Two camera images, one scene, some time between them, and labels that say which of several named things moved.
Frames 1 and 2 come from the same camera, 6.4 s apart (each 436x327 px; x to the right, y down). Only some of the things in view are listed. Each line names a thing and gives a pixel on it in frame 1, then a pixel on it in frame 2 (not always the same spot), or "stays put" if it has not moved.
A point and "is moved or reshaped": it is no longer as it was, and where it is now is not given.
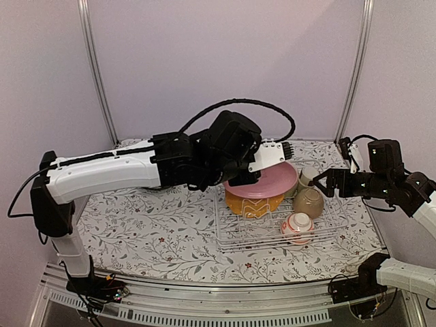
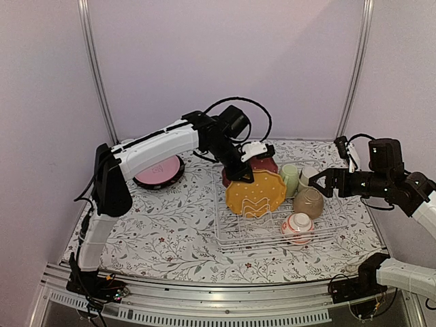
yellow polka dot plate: x=252 y=207 stays put
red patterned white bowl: x=298 y=227 stays put
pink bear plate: x=276 y=180 is moved or reshaped
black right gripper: x=335 y=175 stays put
